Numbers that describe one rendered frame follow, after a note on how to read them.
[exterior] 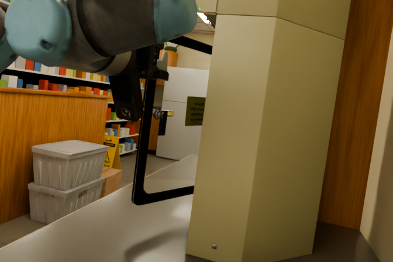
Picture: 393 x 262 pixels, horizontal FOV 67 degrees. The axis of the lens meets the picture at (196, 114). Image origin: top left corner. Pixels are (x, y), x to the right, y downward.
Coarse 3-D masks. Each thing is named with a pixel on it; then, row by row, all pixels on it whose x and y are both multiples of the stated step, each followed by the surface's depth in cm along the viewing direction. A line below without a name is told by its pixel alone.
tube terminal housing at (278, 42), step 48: (240, 0) 55; (288, 0) 54; (336, 0) 61; (240, 48) 55; (288, 48) 56; (336, 48) 62; (240, 96) 55; (288, 96) 57; (240, 144) 56; (288, 144) 58; (240, 192) 56; (288, 192) 60; (192, 240) 58; (240, 240) 56; (288, 240) 62
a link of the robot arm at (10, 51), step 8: (0, 8) 53; (0, 16) 52; (0, 24) 51; (0, 32) 51; (0, 40) 51; (0, 48) 51; (8, 48) 52; (0, 56) 52; (8, 56) 53; (16, 56) 54; (0, 64) 52; (8, 64) 53; (0, 72) 53
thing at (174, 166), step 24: (168, 48) 68; (168, 72) 69; (192, 72) 74; (144, 96) 65; (168, 96) 70; (192, 96) 75; (168, 120) 71; (192, 120) 77; (168, 144) 72; (192, 144) 78; (168, 168) 73; (192, 168) 79
